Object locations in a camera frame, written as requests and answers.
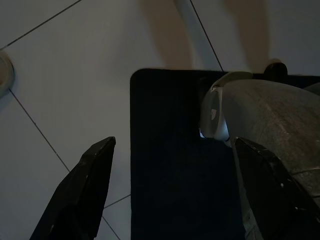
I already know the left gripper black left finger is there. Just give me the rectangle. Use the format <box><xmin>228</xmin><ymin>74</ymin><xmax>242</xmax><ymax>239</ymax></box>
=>
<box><xmin>29</xmin><ymin>136</ymin><xmax>117</xmax><ymax>240</ymax></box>

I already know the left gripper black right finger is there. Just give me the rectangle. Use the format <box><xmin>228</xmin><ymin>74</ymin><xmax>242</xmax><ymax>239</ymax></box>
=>
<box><xmin>233</xmin><ymin>136</ymin><xmax>320</xmax><ymax>240</ymax></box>

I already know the black floor mat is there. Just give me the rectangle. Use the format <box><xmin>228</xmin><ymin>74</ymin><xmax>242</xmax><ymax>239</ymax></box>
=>
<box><xmin>129</xmin><ymin>68</ymin><xmax>320</xmax><ymax>240</ymax></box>

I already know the round grey floor drain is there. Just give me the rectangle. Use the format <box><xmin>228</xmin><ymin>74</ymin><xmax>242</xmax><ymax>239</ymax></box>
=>
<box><xmin>0</xmin><ymin>49</ymin><xmax>16</xmax><ymax>97</ymax></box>

